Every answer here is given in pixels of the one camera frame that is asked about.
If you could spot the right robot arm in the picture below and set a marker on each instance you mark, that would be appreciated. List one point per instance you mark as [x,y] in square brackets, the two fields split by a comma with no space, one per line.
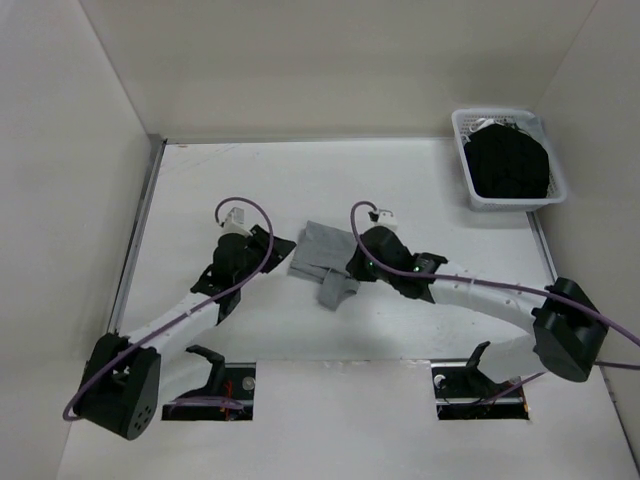
[560,332]

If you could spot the right aluminium table rail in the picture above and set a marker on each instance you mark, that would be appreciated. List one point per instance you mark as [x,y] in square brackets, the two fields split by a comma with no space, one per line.
[550,265]

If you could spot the aluminium table rail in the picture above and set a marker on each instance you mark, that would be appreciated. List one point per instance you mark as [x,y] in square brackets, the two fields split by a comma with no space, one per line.
[550,265]
[116,313]

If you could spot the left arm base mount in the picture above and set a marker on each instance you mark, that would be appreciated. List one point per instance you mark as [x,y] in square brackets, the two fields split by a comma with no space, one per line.
[200,385]

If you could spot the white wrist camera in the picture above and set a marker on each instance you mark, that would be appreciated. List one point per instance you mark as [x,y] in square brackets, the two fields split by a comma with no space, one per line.
[234,223]
[383,218]

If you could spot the black tank top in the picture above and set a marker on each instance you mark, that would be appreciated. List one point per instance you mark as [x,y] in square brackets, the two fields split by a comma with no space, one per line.
[505,163]

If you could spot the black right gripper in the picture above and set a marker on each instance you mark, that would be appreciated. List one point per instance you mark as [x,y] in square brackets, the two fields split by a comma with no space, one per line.
[356,270]

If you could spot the white plastic basket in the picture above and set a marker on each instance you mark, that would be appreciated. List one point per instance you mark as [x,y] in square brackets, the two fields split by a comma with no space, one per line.
[529,124]

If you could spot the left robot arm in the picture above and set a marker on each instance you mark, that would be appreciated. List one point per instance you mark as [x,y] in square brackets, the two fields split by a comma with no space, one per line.
[159,369]

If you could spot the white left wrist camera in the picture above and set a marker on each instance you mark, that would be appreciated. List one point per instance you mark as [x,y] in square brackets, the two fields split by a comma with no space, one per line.
[234,223]

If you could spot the white tank top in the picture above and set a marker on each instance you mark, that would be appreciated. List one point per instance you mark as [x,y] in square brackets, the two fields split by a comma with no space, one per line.
[482,123]

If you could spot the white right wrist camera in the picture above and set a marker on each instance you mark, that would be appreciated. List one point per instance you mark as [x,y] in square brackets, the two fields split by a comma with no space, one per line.
[383,218]

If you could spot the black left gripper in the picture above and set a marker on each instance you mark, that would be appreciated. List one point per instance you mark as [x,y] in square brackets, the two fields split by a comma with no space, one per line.
[281,250]

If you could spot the grey tank top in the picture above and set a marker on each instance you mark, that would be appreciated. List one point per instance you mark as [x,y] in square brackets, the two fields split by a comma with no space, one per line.
[321,256]

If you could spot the left aluminium table rail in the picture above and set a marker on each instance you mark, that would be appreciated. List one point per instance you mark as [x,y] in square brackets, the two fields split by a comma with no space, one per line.
[116,313]

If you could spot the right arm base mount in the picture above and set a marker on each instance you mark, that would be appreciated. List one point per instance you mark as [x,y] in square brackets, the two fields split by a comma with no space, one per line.
[463,393]

